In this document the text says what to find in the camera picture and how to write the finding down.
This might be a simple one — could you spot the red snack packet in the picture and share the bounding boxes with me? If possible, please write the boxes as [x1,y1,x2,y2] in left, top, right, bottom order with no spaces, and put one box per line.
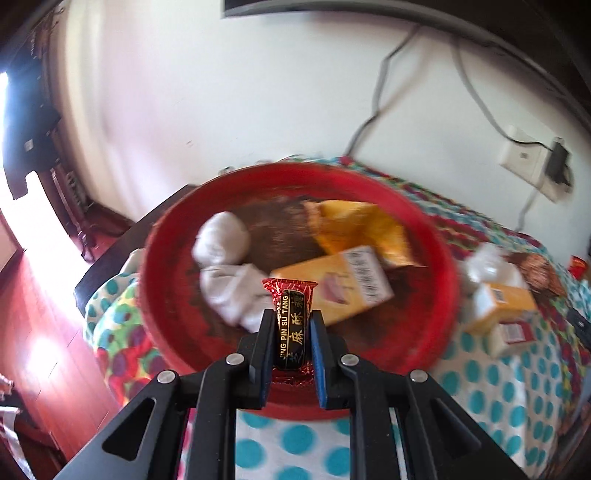
[568,256,589,281]

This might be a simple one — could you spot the round red tray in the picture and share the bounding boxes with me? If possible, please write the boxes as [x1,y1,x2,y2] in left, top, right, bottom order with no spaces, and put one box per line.
[139,162,460,421]

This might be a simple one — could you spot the red black candy bar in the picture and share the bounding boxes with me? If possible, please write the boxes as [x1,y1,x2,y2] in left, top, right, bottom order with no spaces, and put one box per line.
[263,278,318,387]

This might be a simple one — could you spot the dark jacket on stand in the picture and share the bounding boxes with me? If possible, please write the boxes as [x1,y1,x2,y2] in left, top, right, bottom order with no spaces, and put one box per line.
[3,57,61,200]

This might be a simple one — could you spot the brown patterned cloth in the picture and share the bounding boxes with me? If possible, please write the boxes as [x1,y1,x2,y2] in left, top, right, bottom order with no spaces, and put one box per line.
[517,253,567,297]

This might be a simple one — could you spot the white wall socket plate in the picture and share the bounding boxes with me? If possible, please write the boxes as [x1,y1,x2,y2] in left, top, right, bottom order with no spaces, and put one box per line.
[498,141,572,203]

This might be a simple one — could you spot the black power adapter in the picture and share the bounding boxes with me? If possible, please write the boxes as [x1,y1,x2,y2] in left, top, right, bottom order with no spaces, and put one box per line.
[545,138,572,188]

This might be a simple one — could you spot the black cable on wall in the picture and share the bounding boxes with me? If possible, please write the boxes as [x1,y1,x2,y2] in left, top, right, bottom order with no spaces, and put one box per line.
[344,25,422,158]

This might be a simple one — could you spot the dark wooden bedside table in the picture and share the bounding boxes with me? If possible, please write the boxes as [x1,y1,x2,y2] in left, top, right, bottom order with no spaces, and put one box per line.
[73,184,197,316]

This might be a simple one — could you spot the yellow medicine box with QR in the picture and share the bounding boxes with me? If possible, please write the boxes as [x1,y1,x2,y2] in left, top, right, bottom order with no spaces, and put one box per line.
[464,283,538,335]

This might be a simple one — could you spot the small red white box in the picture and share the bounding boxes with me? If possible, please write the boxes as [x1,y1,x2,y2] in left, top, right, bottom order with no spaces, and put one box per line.
[486,321,536,358]

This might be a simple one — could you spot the polka dot colourful bedsheet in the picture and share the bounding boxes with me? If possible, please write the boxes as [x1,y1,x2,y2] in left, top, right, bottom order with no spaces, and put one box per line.
[82,174,590,479]

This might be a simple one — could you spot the wall mounted television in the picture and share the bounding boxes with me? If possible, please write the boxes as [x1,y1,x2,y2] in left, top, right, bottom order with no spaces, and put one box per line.
[222,0,590,110]

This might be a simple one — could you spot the yellow snack bag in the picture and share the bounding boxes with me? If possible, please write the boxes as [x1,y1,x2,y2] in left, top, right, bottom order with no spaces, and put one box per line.
[303,200,421,268]

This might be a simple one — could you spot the yellow medicine box with mouth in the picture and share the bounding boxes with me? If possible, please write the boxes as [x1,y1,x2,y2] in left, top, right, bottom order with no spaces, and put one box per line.
[270,246,394,326]

